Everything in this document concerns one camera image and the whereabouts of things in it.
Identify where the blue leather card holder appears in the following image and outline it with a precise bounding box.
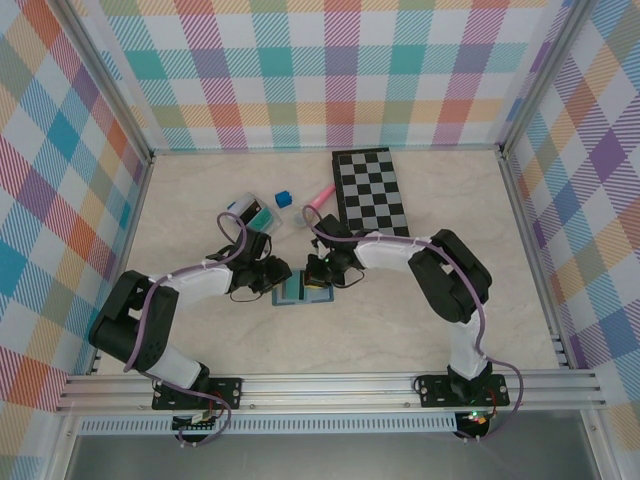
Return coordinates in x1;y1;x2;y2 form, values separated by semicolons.
271;268;335;307

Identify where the grey card with black stripe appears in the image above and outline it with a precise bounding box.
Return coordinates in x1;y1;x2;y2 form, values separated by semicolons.
281;269;307;303

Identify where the silver card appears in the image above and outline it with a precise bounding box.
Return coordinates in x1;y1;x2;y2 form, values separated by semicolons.
226;192;259;214

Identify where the pink toy microphone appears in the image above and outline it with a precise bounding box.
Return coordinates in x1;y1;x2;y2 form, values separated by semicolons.
292;183;337;229

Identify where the black and grey chessboard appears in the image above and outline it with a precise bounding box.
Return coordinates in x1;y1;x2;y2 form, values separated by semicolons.
331;147;411;239

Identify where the small circuit board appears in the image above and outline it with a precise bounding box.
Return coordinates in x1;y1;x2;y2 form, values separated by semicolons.
172;412;224;432

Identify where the thin black left gripper cable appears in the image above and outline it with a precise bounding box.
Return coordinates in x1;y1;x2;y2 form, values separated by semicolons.
228;287;266;305

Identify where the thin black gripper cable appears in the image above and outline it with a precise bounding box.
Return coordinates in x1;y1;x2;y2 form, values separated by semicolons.
228;287;266;305
332;267;365;290

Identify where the thin black right gripper cable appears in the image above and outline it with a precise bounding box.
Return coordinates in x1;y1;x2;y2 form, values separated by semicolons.
332;267;365;290

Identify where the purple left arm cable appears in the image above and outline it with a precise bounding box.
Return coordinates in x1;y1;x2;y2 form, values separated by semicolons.
122;211;250;447

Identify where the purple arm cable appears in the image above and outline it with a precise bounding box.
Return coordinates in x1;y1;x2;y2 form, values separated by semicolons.
122;211;250;447
302;203;525;444

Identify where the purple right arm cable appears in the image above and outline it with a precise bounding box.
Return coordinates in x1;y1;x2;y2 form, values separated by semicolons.
302;203;525;444

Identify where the long aluminium mounting rail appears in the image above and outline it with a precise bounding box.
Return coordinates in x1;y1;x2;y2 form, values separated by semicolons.
54;369;609;414

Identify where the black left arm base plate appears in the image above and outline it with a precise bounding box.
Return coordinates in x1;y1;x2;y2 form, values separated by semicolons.
151;377;245;412

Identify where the aluminium frame rail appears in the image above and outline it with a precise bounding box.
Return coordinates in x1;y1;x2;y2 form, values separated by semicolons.
149;144;504;154
89;154;156;376
498;152;574;371

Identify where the slotted grey cable duct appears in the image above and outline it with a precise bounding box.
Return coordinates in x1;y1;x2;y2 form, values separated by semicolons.
78;418;459;435

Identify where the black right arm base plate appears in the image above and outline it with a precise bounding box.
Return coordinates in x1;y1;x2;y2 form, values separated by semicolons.
413;373;511;409

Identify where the aluminium frame post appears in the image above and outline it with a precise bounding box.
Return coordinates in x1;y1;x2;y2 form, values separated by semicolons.
498;0;594;160
52;0;155;164

